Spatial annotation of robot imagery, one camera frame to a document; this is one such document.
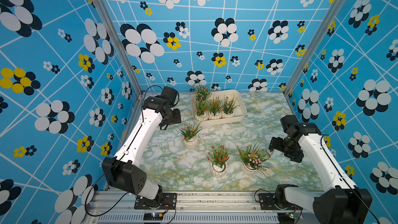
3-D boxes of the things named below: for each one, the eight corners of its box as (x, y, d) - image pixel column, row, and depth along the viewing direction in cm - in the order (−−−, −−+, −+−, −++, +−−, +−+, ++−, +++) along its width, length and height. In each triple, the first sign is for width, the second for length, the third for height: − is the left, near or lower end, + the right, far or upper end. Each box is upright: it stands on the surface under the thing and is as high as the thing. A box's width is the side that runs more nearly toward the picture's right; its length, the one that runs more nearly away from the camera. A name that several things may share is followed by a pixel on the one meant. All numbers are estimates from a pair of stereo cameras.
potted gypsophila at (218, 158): (208, 178, 82) (209, 170, 71) (208, 156, 90) (208, 145, 79) (228, 178, 82) (231, 170, 71) (225, 156, 90) (228, 145, 79)
